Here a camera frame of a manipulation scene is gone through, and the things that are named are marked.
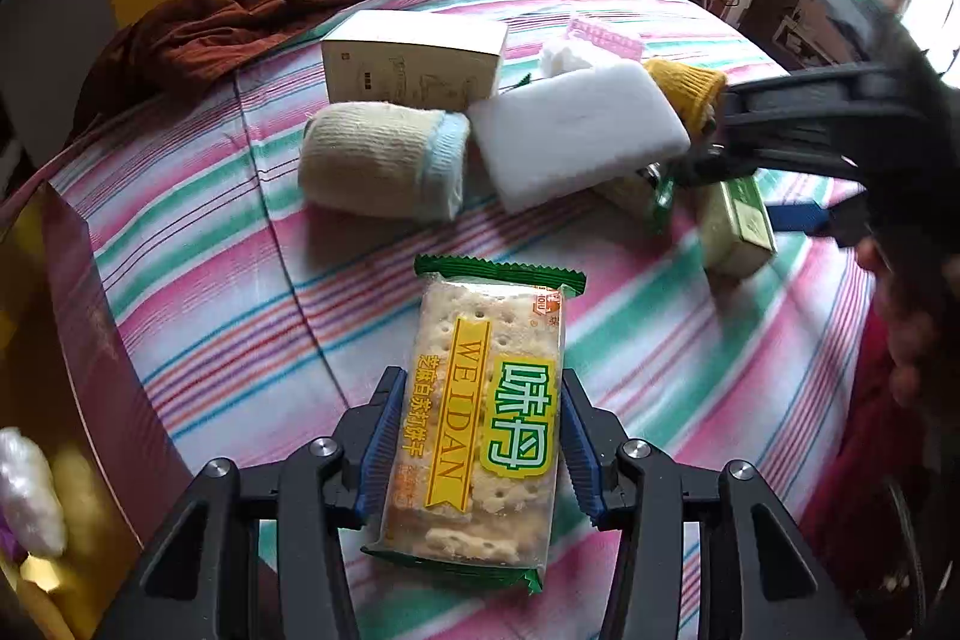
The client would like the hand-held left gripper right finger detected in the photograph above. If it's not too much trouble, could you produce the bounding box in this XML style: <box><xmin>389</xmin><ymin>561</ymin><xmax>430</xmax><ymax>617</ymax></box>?
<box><xmin>559</xmin><ymin>368</ymin><xmax>867</xmax><ymax>640</ymax></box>

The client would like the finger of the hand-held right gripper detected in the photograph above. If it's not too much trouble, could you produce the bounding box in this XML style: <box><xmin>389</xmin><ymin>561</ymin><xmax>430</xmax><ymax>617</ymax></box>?
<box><xmin>671</xmin><ymin>64</ymin><xmax>931</xmax><ymax>191</ymax></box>
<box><xmin>766</xmin><ymin>191</ymin><xmax>875</xmax><ymax>247</ymax></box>

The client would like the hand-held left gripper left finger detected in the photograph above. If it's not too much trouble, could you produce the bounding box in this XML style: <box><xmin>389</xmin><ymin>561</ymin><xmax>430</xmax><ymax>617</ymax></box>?
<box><xmin>94</xmin><ymin>366</ymin><xmax>410</xmax><ymax>640</ymax></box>

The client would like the small green box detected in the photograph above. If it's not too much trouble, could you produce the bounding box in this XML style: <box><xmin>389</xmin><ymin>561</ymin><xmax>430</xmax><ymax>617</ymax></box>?
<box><xmin>694</xmin><ymin>175</ymin><xmax>779</xmax><ymax>277</ymax></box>

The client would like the green cracker packet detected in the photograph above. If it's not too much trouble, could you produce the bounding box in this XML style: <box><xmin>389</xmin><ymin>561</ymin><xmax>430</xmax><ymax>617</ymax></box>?
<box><xmin>600</xmin><ymin>160</ymin><xmax>680</xmax><ymax>236</ymax></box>
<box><xmin>362</xmin><ymin>254</ymin><xmax>586</xmax><ymax>594</ymax></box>

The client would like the mustard yellow sock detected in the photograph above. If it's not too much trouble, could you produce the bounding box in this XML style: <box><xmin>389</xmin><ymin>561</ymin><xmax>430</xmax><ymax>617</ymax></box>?
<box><xmin>643</xmin><ymin>56</ymin><xmax>730</xmax><ymax>142</ymax></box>

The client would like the white sponge block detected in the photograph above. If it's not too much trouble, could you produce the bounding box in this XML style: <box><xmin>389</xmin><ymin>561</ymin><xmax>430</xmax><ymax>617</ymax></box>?
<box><xmin>469</xmin><ymin>59</ymin><xmax>692</xmax><ymax>215</ymax></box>

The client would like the cream sock with blue cuff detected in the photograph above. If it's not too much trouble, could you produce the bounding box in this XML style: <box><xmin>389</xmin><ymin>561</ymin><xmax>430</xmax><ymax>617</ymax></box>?
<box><xmin>298</xmin><ymin>101</ymin><xmax>472</xmax><ymax>226</ymax></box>

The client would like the gold tin box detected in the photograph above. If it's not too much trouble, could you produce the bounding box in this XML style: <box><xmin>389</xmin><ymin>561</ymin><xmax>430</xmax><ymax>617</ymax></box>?
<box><xmin>0</xmin><ymin>182</ymin><xmax>196</xmax><ymax>640</ymax></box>

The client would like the white plastic bag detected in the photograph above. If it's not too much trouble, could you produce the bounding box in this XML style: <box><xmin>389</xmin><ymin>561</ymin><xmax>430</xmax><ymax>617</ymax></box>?
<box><xmin>538</xmin><ymin>38</ymin><xmax>601</xmax><ymax>79</ymax></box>
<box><xmin>0</xmin><ymin>426</ymin><xmax>68</xmax><ymax>558</ymax></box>

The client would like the cream cardboard box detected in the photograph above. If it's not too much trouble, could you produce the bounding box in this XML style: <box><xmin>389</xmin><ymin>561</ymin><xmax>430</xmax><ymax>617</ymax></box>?
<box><xmin>321</xmin><ymin>10</ymin><xmax>509</xmax><ymax>112</ymax></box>

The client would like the person's right hand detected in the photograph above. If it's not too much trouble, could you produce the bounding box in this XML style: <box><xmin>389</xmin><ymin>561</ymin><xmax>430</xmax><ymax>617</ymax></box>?
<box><xmin>855</xmin><ymin>235</ymin><xmax>960</xmax><ymax>408</ymax></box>

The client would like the red clothing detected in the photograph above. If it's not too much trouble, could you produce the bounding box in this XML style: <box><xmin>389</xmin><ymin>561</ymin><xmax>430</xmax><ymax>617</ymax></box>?
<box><xmin>795</xmin><ymin>310</ymin><xmax>960</xmax><ymax>640</ymax></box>

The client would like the brown jacket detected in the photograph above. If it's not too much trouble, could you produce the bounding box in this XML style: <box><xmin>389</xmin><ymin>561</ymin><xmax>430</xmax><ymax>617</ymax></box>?
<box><xmin>71</xmin><ymin>0</ymin><xmax>462</xmax><ymax>139</ymax></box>

